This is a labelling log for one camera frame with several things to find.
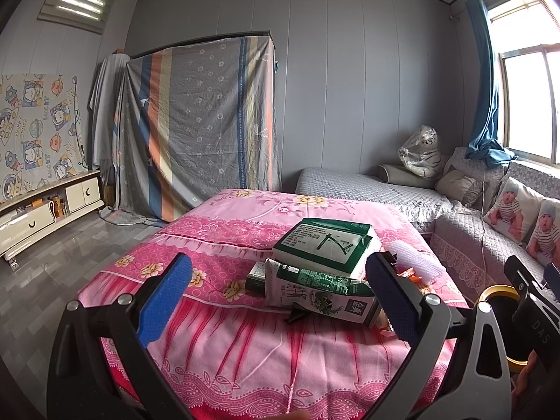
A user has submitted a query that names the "green white book box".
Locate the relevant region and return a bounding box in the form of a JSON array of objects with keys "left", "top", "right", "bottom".
[{"left": 272, "top": 218, "right": 382, "bottom": 280}]

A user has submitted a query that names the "white TV cabinet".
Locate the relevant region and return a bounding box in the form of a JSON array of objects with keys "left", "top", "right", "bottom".
[{"left": 1, "top": 171, "right": 104, "bottom": 271}]

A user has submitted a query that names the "pink floral tablecloth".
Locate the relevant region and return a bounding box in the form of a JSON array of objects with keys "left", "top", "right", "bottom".
[{"left": 77, "top": 188, "right": 469, "bottom": 420}]

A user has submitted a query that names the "blue curtain left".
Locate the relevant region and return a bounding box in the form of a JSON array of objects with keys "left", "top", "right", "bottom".
[{"left": 465, "top": 0, "right": 516, "bottom": 169}]

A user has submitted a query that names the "striped grey sheet cover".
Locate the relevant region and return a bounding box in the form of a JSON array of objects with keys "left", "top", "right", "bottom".
[{"left": 112, "top": 32, "right": 281, "bottom": 222}]

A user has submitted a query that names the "baby print pillow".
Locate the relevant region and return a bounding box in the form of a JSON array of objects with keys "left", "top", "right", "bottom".
[
  {"left": 483, "top": 177, "right": 544, "bottom": 244},
  {"left": 527, "top": 199, "right": 560, "bottom": 266}
]

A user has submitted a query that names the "grey cushion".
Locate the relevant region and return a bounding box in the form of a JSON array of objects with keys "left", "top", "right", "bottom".
[{"left": 436, "top": 170, "right": 483, "bottom": 207}]

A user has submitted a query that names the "window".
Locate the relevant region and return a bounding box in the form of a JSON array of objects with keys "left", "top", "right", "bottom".
[{"left": 488, "top": 0, "right": 559, "bottom": 165}]

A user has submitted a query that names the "left baby print pillow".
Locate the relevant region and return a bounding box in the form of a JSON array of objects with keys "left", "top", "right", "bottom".
[{"left": 483, "top": 177, "right": 544, "bottom": 244}]

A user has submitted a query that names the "grey quilted corner sofa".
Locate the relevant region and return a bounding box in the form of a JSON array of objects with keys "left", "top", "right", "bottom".
[{"left": 295, "top": 147, "right": 559, "bottom": 301}]

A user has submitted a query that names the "grey bolster pillow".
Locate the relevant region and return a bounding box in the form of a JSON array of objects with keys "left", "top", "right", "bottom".
[{"left": 377, "top": 164, "right": 436, "bottom": 189}]

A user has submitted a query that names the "right baby print pillow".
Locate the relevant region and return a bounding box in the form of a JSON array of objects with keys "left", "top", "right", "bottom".
[{"left": 527, "top": 199, "right": 560, "bottom": 266}]

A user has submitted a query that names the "green white milk carton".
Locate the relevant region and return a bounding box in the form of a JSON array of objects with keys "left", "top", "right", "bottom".
[{"left": 265, "top": 259, "right": 380, "bottom": 327}]

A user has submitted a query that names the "cartoon print wall cloth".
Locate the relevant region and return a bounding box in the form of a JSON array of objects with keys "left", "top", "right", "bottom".
[{"left": 0, "top": 74, "right": 88, "bottom": 203}]

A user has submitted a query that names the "yellow rimmed trash bin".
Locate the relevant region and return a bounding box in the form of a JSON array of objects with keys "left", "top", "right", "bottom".
[{"left": 477, "top": 285, "right": 532, "bottom": 373}]

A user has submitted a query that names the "person's right hand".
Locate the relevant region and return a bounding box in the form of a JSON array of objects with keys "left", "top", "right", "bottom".
[{"left": 509, "top": 349, "right": 544, "bottom": 403}]

